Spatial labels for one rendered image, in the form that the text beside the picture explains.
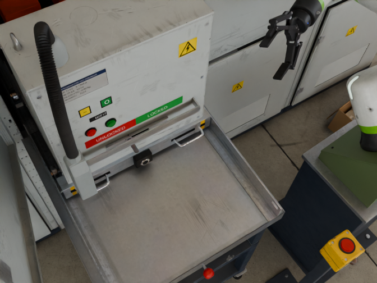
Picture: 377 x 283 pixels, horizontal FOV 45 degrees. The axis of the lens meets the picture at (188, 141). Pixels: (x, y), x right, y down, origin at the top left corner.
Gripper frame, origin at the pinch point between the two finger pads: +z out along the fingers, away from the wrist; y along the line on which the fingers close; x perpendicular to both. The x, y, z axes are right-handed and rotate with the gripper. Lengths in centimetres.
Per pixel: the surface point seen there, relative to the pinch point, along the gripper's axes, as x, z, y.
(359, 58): -31, -102, -98
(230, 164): -10.2, 26.4, -23.5
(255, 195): 0.9, 32.0, -29.1
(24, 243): -41, 84, 0
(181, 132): -22.9, 27.9, -8.3
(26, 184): -82, 66, -13
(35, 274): -34, 89, -5
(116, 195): -31, 56, -9
